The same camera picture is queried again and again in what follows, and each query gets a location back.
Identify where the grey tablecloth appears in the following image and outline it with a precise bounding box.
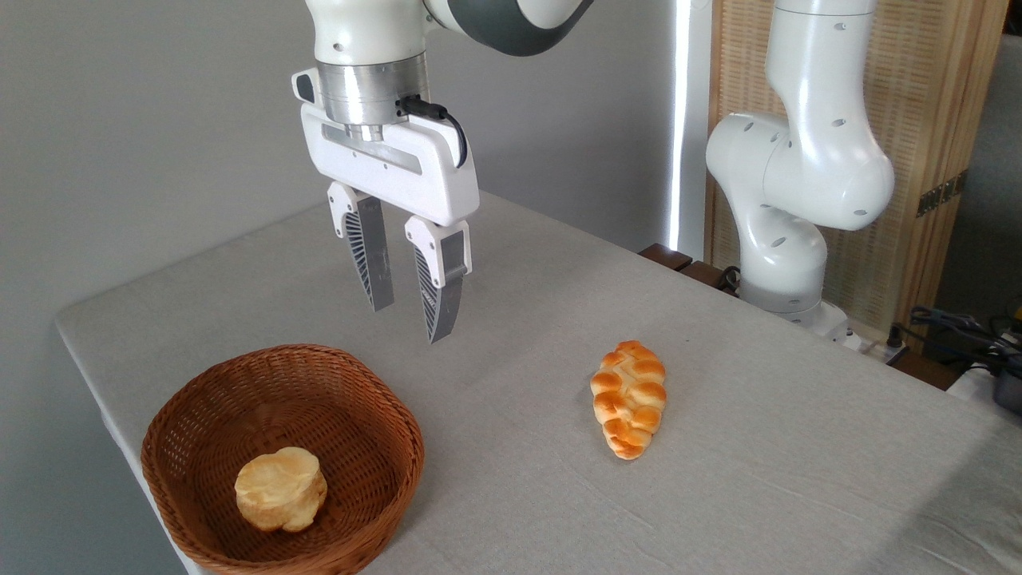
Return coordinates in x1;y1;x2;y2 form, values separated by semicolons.
54;190;1022;575

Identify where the white power strip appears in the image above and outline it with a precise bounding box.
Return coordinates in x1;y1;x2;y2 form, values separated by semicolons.
845;326;911;365

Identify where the grey box device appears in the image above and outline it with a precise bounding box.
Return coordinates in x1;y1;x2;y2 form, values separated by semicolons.
992;371;1022;414

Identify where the black cable bundle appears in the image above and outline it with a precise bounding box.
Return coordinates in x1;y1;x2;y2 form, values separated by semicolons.
888;306;1022;376

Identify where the round pale bread roll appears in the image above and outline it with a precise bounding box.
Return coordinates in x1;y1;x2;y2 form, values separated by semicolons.
234;446;328;533

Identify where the brown wicker basket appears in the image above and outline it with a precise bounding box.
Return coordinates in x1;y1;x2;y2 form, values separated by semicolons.
141;344;426;575

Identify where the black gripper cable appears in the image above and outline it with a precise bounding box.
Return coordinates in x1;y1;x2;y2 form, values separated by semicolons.
397;96;469;169

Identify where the braided golden bread loaf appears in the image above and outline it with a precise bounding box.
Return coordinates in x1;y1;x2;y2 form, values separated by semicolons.
590;340;667;461

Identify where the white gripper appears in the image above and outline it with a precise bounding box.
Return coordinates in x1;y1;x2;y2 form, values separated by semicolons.
291;69;481;345

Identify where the dark brown wooden furniture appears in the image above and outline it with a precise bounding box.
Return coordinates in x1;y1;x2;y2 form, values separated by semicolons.
639;244;740;297

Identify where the wooden bamboo folding screen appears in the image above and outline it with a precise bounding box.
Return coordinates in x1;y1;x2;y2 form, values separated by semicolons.
707;0;1011;346

